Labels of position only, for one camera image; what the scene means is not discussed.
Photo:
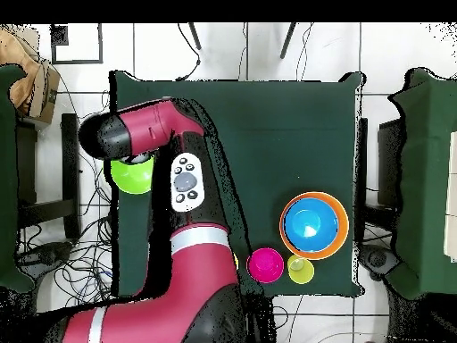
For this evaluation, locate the black tripod leg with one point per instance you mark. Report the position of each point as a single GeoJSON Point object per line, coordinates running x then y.
{"type": "Point", "coordinates": [195, 35]}
{"type": "Point", "coordinates": [287, 41]}

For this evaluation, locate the large orange bowl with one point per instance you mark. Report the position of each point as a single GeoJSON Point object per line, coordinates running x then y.
{"type": "Point", "coordinates": [344, 228]}

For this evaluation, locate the large blue bowl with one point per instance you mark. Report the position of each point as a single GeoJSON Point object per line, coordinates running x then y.
{"type": "Point", "coordinates": [310, 223]}

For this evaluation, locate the small red bowl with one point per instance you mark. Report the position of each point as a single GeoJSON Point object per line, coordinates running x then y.
{"type": "Point", "coordinates": [266, 265]}

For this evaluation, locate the black box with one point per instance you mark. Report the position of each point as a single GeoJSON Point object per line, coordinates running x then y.
{"type": "Point", "coordinates": [389, 160]}

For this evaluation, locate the black floor stand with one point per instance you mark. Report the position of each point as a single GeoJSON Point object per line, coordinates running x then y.
{"type": "Point", "coordinates": [70, 178]}

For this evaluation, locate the dark green tablecloth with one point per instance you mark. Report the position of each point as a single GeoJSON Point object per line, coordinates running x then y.
{"type": "Point", "coordinates": [285, 125]}

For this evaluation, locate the black robot pedestal leg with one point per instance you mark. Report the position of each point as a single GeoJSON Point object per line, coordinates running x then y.
{"type": "Point", "coordinates": [376, 259]}
{"type": "Point", "coordinates": [46, 255]}

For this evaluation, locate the large green bowl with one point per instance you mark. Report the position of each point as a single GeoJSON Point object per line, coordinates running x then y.
{"type": "Point", "coordinates": [132, 177]}

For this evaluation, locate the translucent yellow-green cup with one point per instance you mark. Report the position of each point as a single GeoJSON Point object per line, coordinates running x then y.
{"type": "Point", "coordinates": [304, 274]}

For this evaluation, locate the cardboard box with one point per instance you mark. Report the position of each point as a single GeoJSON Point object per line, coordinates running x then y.
{"type": "Point", "coordinates": [44, 89]}

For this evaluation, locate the green cloth side table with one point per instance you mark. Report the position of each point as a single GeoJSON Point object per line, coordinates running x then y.
{"type": "Point", "coordinates": [425, 178]}
{"type": "Point", "coordinates": [7, 178]}

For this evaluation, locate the black square floor frame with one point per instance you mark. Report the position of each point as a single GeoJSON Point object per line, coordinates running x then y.
{"type": "Point", "coordinates": [59, 35]}

